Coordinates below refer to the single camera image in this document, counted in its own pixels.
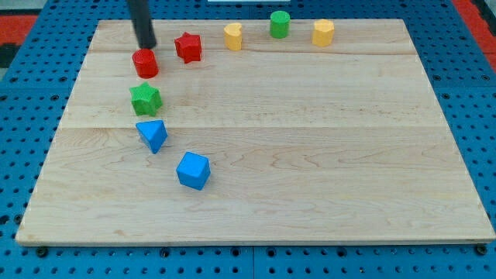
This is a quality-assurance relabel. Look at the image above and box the black cylindrical robot arm rod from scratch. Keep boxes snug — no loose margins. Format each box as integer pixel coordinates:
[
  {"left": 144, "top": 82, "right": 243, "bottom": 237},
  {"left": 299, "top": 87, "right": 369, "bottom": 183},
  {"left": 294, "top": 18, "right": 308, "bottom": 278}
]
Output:
[{"left": 126, "top": 0, "right": 157, "bottom": 49}]

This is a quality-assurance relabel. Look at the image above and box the light wooden board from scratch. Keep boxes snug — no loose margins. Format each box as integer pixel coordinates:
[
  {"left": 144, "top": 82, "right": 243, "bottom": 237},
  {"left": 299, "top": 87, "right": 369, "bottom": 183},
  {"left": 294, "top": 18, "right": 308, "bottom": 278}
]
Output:
[{"left": 16, "top": 19, "right": 495, "bottom": 246}]

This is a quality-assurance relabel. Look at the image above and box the blue wooden cube block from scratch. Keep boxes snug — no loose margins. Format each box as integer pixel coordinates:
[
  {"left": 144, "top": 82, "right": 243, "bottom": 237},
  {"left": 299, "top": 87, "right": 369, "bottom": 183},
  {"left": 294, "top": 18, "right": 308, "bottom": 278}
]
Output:
[{"left": 176, "top": 152, "right": 211, "bottom": 191}]

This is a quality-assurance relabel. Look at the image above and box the blue wooden triangle block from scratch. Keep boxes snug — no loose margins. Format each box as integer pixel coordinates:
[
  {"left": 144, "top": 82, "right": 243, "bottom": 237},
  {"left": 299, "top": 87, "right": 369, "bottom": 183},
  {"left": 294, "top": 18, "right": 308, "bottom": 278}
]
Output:
[{"left": 136, "top": 119, "right": 168, "bottom": 153}]

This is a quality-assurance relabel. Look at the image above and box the yellow wooden heart block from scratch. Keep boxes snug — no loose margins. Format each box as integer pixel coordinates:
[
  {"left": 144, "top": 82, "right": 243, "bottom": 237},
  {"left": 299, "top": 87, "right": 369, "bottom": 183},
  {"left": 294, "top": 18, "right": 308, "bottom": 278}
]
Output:
[{"left": 223, "top": 22, "right": 243, "bottom": 51}]

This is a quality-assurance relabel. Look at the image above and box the green wooden star block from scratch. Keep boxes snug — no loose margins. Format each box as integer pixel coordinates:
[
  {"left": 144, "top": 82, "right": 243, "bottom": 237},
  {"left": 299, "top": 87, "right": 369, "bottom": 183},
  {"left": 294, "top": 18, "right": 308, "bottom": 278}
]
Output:
[{"left": 129, "top": 82, "right": 163, "bottom": 116}]

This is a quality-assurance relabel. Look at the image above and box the red wooden star block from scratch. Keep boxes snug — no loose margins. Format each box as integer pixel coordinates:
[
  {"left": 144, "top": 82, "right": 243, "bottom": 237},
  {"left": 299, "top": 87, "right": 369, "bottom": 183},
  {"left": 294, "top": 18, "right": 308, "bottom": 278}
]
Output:
[{"left": 174, "top": 33, "right": 202, "bottom": 64}]

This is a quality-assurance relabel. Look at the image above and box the green wooden cylinder block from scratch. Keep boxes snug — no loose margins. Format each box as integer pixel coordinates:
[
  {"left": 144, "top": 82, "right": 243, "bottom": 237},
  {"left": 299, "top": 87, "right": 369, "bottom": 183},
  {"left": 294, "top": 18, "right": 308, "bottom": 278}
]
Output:
[{"left": 270, "top": 11, "right": 291, "bottom": 39}]

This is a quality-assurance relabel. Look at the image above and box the yellow wooden hexagon block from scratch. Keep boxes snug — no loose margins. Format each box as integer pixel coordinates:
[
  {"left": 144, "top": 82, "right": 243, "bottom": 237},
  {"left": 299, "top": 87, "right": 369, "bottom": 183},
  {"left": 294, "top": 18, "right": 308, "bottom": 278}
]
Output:
[{"left": 312, "top": 19, "right": 335, "bottom": 47}]

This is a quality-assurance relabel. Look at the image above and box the red wooden cylinder block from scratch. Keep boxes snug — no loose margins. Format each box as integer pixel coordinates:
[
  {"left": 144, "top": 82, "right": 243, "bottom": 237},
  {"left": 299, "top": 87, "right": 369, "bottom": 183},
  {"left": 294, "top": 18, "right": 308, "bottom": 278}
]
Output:
[{"left": 132, "top": 49, "right": 159, "bottom": 79}]

